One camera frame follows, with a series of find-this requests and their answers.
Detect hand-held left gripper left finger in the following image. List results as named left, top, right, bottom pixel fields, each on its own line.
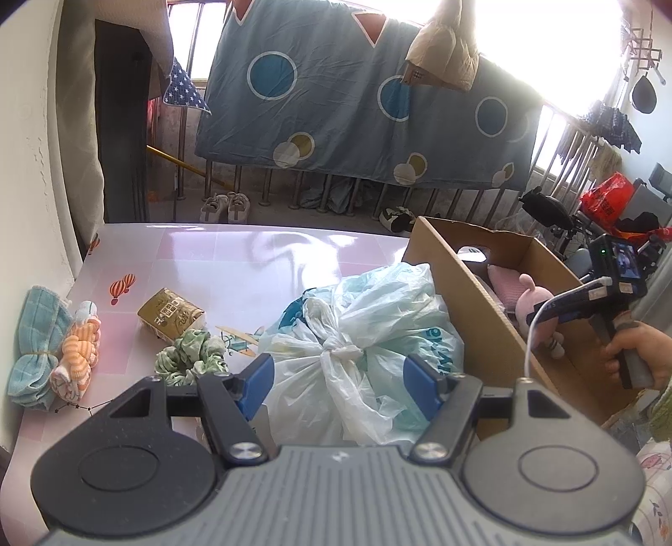
left=92, top=353, right=275, bottom=468

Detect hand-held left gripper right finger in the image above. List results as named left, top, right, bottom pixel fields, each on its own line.
left=404, top=353, right=573, bottom=467

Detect green scrunchie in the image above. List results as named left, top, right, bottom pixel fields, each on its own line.
left=154, top=329, right=231, bottom=388

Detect cardboard box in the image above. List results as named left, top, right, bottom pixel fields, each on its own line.
left=403, top=215, right=650, bottom=430

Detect pink plush toy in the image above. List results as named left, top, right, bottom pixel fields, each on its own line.
left=514, top=273, right=569, bottom=359

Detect gold tissue pack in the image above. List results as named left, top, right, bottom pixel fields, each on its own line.
left=137, top=287, right=206, bottom=338

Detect orange striped towel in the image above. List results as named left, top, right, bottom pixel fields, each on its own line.
left=51, top=299, right=102, bottom=411

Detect teal towel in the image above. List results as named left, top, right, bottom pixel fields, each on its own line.
left=7, top=285, right=75, bottom=409

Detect person's right hand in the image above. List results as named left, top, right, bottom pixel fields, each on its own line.
left=601, top=321, right=672, bottom=390

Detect red plastic bag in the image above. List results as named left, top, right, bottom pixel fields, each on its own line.
left=580, top=172, right=634, bottom=228

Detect wheelchair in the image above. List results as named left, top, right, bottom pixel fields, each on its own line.
left=519, top=163, right=672, bottom=275

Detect white plastic bag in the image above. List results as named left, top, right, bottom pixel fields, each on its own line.
left=259, top=261, right=466, bottom=448

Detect beige hanging towel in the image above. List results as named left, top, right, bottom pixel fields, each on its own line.
left=592, top=143, right=624, bottom=183

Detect dark plaid clothes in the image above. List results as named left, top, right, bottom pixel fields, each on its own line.
left=584, top=99, right=642, bottom=154

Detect black and white shoe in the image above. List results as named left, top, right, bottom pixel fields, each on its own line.
left=379, top=206, right=417, bottom=235

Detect black round hanging object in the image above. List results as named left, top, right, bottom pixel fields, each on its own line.
left=630, top=73, right=658, bottom=115

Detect white sneaker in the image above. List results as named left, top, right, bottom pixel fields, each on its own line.
left=227, top=192, right=251, bottom=224
left=199, top=194, right=230, bottom=224

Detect grey blue cloth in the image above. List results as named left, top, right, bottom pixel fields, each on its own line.
left=298, top=175, right=364, bottom=214

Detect hanging clip rack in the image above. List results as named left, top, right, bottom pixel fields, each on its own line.
left=621, top=9, right=666, bottom=86

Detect yellow pole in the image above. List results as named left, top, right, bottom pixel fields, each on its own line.
left=147, top=146, right=235, bottom=191

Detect metal railing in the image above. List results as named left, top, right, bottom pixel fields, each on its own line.
left=147, top=0, right=604, bottom=247

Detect beige jacket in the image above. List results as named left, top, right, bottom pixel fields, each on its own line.
left=405, top=0, right=482, bottom=93

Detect blue dotted bed sheet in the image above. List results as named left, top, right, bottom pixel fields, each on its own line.
left=195, top=0, right=544, bottom=191

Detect dark sliding door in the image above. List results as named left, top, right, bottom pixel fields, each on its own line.
left=94, top=18, right=153, bottom=223

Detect blue star patterned cloth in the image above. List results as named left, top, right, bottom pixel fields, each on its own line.
left=163, top=57, right=213, bottom=117

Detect beige curtain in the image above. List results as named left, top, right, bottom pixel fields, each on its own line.
left=52, top=0, right=175, bottom=249

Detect white cable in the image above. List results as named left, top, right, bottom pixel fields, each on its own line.
left=525, top=277, right=613, bottom=382

